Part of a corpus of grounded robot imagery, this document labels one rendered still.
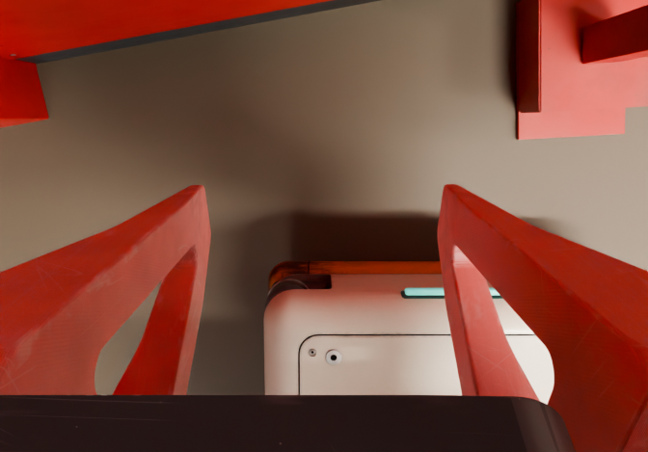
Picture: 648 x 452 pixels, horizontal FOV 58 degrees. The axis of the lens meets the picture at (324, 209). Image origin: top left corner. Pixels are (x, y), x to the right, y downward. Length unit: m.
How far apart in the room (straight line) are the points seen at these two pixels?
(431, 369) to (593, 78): 0.55
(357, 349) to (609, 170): 0.62
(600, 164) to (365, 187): 0.45
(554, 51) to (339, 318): 0.56
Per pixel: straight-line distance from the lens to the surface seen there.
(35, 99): 1.20
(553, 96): 1.07
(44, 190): 1.25
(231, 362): 1.23
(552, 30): 1.08
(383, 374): 0.93
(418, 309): 0.91
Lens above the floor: 1.12
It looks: 81 degrees down
